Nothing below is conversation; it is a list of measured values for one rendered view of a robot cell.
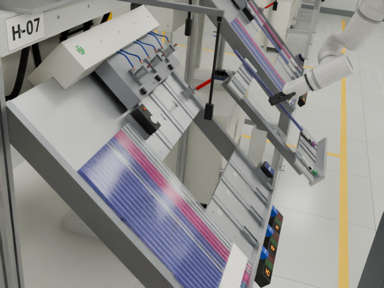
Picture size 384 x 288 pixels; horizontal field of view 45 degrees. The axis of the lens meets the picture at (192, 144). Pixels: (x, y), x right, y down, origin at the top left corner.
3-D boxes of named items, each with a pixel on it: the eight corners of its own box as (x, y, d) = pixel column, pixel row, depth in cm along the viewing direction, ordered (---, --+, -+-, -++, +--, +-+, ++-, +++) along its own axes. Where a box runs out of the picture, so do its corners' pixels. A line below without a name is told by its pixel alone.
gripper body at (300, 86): (308, 68, 183) (283, 82, 188) (306, 76, 174) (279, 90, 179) (317, 85, 184) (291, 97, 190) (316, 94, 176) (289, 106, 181)
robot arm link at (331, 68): (310, 63, 179) (314, 79, 173) (342, 46, 173) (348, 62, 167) (319, 76, 184) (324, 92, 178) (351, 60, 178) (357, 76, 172)
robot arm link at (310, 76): (312, 66, 181) (305, 69, 183) (311, 72, 174) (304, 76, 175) (322, 84, 183) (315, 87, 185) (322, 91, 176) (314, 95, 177)
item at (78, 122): (190, 116, 157) (201, 108, 155) (103, 232, 100) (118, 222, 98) (125, 39, 152) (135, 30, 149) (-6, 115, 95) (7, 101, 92)
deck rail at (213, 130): (260, 197, 165) (274, 189, 162) (259, 200, 163) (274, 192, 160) (127, 39, 154) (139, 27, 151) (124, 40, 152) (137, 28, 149)
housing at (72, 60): (131, 51, 153) (160, 24, 146) (50, 104, 111) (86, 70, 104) (114, 32, 152) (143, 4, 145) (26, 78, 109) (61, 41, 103)
